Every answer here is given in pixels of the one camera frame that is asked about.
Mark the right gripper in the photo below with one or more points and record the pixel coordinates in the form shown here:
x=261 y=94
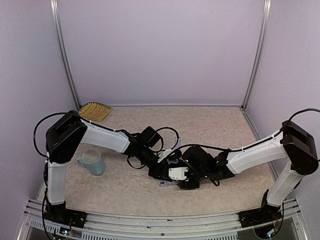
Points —
x=186 y=184

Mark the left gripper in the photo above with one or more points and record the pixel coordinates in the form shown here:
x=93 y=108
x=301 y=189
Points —
x=157 y=171

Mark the lilac folding umbrella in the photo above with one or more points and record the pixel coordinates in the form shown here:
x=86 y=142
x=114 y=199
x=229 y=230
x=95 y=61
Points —
x=165 y=183

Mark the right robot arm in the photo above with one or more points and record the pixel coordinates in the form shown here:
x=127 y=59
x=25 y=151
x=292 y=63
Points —
x=292 y=143

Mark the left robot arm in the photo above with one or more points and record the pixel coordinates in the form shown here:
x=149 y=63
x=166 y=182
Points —
x=61 y=142

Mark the light blue mug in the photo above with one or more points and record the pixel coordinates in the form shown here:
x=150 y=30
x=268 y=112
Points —
x=93 y=161

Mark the yellow woven mat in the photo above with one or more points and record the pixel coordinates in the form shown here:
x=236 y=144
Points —
x=94 y=111

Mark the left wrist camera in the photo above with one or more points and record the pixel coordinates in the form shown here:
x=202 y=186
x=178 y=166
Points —
x=164 y=154

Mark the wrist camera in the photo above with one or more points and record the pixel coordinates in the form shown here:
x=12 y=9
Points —
x=178 y=173
x=164 y=154

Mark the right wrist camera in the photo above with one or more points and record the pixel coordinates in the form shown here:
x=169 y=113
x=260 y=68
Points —
x=178 y=173

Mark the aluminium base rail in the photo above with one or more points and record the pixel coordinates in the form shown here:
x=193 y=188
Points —
x=100 y=225

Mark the right aluminium corner post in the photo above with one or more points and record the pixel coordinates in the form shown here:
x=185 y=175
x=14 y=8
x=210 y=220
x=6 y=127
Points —
x=258 y=53

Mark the aluminium corner post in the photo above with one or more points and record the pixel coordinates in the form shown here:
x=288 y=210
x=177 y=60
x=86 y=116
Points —
x=54 y=6
x=258 y=53

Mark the left aluminium corner post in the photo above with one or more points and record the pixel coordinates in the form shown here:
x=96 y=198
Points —
x=54 y=6

